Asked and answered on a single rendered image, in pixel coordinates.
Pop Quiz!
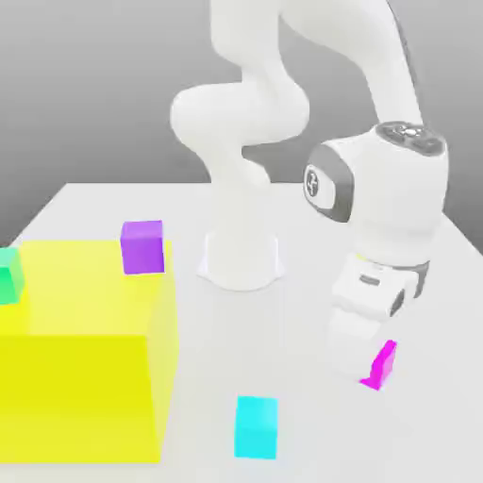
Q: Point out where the large yellow box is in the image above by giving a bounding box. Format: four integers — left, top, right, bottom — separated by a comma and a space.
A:
0, 239, 181, 465

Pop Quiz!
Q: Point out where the small green cube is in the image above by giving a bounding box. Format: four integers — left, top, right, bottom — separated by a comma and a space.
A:
0, 246, 25, 306

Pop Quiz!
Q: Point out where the small cyan cube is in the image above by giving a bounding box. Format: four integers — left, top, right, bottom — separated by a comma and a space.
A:
233, 394, 279, 460

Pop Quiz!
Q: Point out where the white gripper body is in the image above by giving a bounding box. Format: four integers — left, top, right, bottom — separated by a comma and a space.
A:
325, 306, 379, 356

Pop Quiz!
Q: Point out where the small magenta cube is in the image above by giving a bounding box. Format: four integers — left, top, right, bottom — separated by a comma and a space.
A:
358, 339, 398, 391

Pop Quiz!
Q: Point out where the small purple cube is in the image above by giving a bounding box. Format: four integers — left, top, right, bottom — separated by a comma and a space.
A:
120, 220, 166, 275

